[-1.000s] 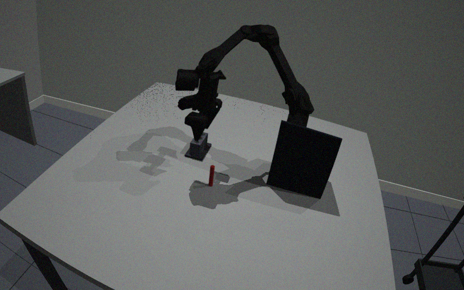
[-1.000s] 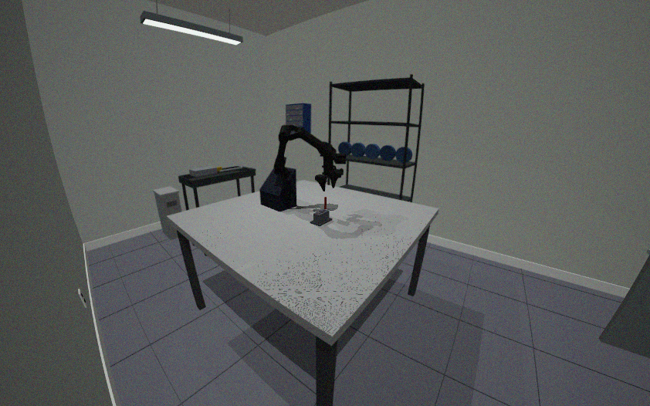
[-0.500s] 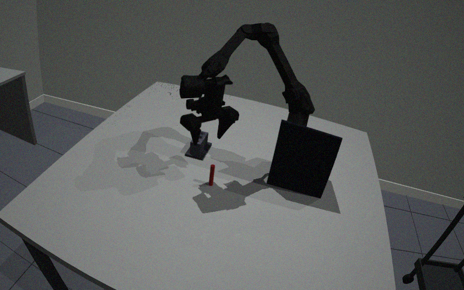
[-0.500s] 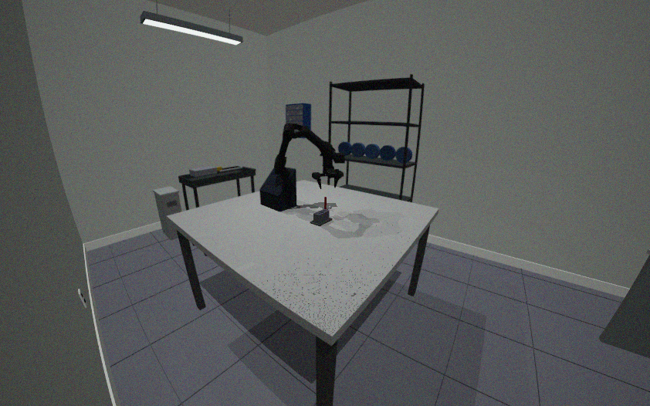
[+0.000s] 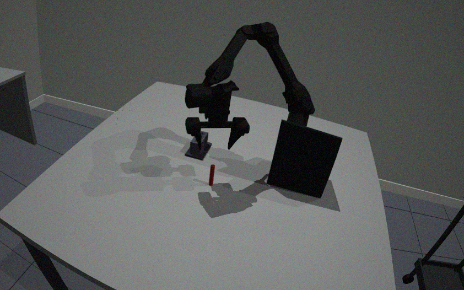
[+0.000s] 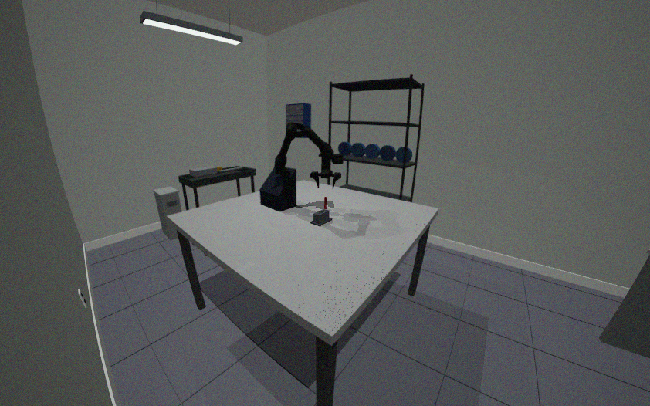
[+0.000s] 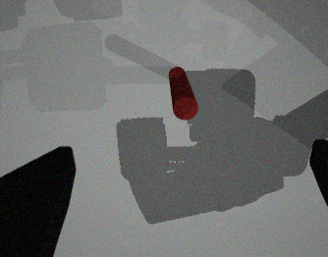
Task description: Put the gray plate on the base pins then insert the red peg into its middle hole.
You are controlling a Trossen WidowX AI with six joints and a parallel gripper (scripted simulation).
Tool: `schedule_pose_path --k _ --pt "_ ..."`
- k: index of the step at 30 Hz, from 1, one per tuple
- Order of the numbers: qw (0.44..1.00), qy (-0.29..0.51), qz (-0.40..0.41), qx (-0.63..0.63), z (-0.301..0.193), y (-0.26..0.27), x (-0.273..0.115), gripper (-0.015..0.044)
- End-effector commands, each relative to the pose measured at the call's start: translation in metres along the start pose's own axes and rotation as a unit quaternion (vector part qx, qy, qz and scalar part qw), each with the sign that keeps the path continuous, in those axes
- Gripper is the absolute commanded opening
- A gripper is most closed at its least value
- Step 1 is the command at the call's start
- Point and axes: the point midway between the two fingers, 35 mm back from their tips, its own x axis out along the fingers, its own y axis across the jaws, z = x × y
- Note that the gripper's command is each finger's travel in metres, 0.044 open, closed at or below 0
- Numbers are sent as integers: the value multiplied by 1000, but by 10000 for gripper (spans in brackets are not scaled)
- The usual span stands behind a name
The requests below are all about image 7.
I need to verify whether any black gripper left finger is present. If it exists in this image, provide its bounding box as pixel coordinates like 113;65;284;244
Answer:
0;145;76;257

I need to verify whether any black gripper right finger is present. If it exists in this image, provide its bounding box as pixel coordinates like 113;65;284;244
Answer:
308;140;328;207

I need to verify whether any dark red peg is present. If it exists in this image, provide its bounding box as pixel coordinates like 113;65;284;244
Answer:
169;68;199;121

